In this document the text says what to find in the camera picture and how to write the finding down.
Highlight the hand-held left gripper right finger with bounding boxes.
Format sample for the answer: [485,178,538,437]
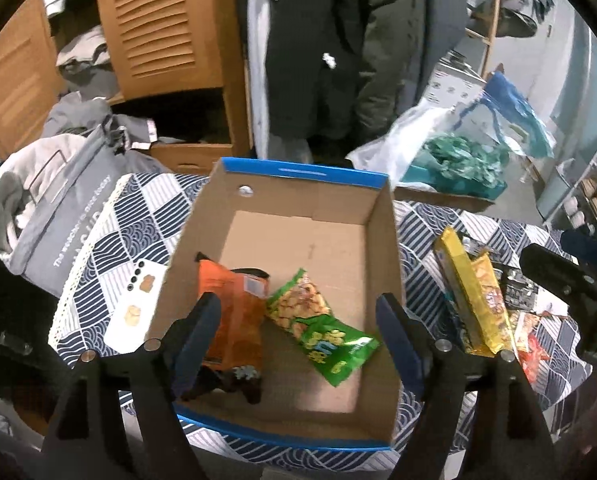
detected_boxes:
[376,292,554,480]

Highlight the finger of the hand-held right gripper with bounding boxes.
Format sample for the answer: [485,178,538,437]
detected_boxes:
[560,229,597,273]
[520,243,597,311]

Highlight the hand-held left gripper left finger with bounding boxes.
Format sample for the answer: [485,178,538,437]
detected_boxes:
[41,291,224,480]

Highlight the black patterned snack packet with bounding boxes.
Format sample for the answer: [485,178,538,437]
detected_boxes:
[493,260,539,311]

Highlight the red white snack packet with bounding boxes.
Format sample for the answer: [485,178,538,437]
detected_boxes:
[509,310,562,386]

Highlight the green snack packet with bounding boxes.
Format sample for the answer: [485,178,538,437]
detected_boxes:
[264,267,382,388]

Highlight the long yellow snack box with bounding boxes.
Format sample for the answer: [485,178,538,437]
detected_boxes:
[433,226,494,356]

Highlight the blue-rimmed cardboard box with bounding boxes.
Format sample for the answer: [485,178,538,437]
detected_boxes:
[143,156,407,453]

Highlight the shoe rack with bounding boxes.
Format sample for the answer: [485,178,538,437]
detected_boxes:
[543,130,597,241]

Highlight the navy white patterned tablecloth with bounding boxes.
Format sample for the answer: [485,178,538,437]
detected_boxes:
[48,172,594,476]

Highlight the brown cardboard box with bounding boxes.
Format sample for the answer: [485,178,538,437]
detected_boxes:
[393,180,497,213]

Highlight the teal crumpled cloth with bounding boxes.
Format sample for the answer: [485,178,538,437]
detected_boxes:
[403,132,509,198]

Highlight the blue white plastic bag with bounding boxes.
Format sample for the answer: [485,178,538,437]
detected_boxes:
[459,71,557,161]

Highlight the grey lettered tote bag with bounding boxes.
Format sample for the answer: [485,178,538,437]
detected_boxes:
[13,125,174,298]

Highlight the white patterned box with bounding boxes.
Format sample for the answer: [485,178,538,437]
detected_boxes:
[426,55,487,106]

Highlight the light grey trousers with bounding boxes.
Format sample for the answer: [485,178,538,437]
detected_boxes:
[268,135,312,163]

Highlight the wooden ladder rack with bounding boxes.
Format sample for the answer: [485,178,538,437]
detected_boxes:
[463,0,504,81]

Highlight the pile of dark clothes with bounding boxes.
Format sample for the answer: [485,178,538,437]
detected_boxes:
[499,0,554,38]

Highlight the draped grey garment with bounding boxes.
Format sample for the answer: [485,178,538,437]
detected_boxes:
[43,92,184,151]

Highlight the hanging green coat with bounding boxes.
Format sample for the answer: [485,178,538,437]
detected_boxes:
[356,0,429,136]

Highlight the folded grey clothes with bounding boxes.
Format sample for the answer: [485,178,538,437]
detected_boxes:
[56,25,122,98]

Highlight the hanging black coat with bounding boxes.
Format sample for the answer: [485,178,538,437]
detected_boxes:
[263,0,374,138]

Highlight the wooden louvred wardrobe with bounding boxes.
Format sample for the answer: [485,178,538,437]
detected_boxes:
[0,0,252,176]

